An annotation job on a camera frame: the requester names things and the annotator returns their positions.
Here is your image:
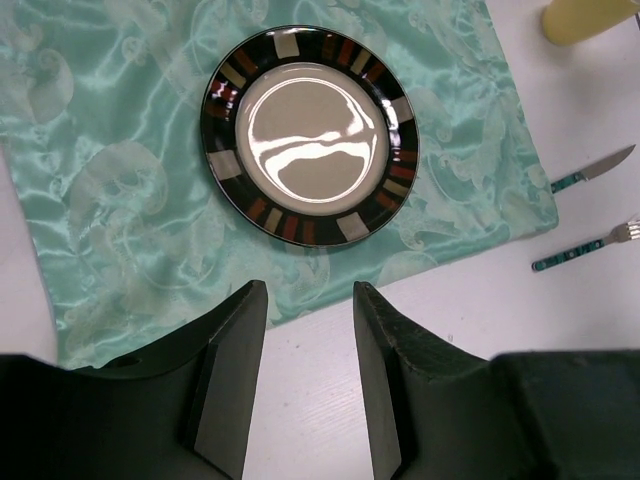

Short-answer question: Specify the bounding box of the green patterned cloth napkin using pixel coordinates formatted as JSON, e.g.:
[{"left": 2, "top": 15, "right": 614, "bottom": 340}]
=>
[{"left": 1, "top": 1, "right": 558, "bottom": 369}]

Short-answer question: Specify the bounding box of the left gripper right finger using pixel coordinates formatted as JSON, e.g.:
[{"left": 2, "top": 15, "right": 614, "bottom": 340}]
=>
[{"left": 353, "top": 282, "right": 639, "bottom": 479}]

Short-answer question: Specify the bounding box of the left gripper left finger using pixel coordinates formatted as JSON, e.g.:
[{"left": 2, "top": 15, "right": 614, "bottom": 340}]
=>
[{"left": 1, "top": 280, "right": 268, "bottom": 479}]

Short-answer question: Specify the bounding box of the yellow ceramic mug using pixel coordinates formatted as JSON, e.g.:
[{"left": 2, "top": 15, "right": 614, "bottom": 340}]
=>
[{"left": 541, "top": 0, "right": 639, "bottom": 46}]

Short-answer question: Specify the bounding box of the dark rimmed beige plate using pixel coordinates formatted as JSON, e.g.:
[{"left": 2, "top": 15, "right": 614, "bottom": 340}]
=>
[{"left": 200, "top": 25, "right": 420, "bottom": 248}]

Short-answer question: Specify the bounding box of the green handled knife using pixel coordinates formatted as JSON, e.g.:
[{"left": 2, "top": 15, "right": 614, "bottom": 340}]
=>
[{"left": 551, "top": 145, "right": 636, "bottom": 194}]

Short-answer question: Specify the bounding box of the green handled fork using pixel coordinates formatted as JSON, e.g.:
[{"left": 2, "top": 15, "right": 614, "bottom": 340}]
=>
[{"left": 531, "top": 217, "right": 639, "bottom": 273}]

